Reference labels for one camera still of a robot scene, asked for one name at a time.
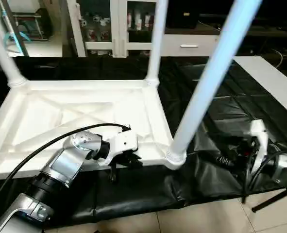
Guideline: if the black work mat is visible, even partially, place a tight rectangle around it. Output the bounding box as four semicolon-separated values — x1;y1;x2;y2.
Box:
0;55;287;227

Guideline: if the white drawer unit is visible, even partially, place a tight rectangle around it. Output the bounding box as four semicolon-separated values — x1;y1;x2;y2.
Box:
160;35;222;58

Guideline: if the white glass door cabinet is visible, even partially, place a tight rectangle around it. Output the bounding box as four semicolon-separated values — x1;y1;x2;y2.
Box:
66;0;166;58

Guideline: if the white plastic table top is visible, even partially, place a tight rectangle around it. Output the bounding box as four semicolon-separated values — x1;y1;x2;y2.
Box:
0;78;186;182

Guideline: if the light blue stand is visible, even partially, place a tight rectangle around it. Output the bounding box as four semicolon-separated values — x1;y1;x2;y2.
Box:
0;0;30;57

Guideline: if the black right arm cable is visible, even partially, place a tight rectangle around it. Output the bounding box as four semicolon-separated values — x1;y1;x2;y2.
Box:
240;145;287;196

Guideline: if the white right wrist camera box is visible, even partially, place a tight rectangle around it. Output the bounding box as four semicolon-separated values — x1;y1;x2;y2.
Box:
247;120;270;176

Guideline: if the white flat board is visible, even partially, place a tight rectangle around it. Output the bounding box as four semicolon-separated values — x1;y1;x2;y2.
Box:
233;55;287;123

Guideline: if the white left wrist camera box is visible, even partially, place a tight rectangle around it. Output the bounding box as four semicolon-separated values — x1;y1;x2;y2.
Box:
97;128;139;167

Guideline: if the black tripod leg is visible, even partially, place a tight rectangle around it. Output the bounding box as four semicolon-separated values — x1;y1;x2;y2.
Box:
250;188;287;214

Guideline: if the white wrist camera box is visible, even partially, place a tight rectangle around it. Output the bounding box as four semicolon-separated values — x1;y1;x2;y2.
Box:
247;120;270;176
97;128;139;167

